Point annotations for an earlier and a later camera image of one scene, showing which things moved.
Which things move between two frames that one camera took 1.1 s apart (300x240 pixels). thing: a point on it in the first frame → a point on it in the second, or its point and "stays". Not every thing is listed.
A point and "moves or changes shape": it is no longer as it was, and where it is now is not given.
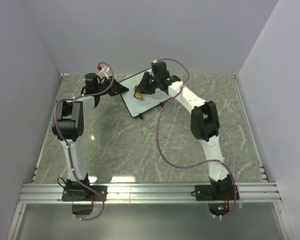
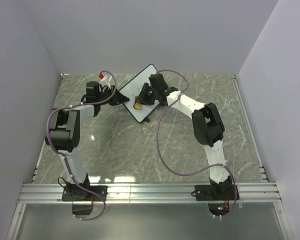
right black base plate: x=215 y=192 stays
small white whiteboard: x=136 y=106 moves or changes shape
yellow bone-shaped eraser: x=138 y=95 moves or changes shape
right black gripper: x=143 y=83 → x=142 y=94
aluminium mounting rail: x=147 y=193 stays
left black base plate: x=81 y=193 stays
